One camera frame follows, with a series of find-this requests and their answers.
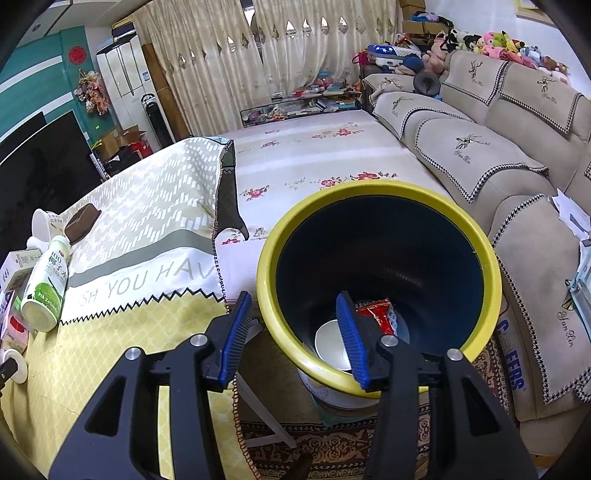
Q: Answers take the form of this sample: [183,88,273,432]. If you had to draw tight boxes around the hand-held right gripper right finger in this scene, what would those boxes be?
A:
[335,292,539,480]

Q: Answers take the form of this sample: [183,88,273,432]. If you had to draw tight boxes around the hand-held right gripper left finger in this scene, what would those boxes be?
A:
[48,291,254,480]

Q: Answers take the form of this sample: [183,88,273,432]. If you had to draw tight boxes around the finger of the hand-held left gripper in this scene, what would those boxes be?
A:
[0,348,26,402]

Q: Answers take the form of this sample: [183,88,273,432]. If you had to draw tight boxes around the white bottle with green label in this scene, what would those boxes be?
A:
[20,234,71,333]

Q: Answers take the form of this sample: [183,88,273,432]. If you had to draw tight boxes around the yellow rimmed dark trash bin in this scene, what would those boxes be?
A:
[256,181,503,398]

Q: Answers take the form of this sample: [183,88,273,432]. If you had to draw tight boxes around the white bowl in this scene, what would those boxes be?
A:
[315,320,354,372]

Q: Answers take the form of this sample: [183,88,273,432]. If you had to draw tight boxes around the red snack packet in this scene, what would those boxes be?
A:
[353,299,400,337]

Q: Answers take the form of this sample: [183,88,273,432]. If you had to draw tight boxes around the white round tin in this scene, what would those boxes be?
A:
[298,367,384,418]

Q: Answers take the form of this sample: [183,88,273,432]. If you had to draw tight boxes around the white grey carton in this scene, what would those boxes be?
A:
[0,249,44,294]

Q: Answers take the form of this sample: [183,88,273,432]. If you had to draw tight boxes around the patterned rug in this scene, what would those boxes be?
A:
[235,323,522,480]

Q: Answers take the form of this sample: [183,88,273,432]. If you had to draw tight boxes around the clear glass bowl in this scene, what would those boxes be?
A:
[31,209,65,243]

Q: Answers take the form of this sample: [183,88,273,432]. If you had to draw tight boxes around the brown plastic lidded container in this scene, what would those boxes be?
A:
[64,205,102,245]

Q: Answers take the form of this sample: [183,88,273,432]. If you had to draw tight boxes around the white bag with blue print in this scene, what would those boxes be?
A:
[496,300,532,407]

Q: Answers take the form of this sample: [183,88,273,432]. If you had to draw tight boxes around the floral print bed mat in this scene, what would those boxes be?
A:
[210,110,462,296]

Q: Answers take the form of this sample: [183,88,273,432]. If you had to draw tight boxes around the black television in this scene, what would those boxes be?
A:
[0,110,100,268]

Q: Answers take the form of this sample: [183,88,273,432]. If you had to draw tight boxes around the open cardboard boxes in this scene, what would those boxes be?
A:
[99,124,153,162]

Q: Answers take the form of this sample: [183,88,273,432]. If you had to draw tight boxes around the beige sofa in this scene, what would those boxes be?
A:
[360,48,591,423]

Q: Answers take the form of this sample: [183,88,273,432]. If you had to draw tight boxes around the grey tower fan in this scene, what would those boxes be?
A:
[141,92,176,151]

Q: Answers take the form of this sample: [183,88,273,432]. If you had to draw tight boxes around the low glass shelf with clutter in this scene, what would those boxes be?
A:
[240,90,363,127]

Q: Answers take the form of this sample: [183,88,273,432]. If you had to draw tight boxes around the clear plastic bag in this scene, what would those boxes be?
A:
[566,240,591,319]

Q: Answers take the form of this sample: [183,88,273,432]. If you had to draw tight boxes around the white papers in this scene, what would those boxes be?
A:
[549,189,591,241]

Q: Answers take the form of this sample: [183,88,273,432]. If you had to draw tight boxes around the grey neck pillow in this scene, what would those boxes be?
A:
[413,71,441,95]

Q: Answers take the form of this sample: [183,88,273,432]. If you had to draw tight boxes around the cream lace curtain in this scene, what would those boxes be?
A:
[131,0,402,144]

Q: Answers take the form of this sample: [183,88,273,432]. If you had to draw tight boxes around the artificial flower bunch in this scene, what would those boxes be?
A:
[74,69,109,116]

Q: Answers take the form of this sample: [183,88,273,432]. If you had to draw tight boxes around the blue star print bag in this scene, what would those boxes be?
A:
[367,42,411,68]

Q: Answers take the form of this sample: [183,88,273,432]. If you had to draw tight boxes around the stacked cardboard boxes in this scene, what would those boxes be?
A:
[397,0,444,38]

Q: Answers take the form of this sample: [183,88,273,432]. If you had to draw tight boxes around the pile of plush toys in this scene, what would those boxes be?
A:
[427,28,571,84]

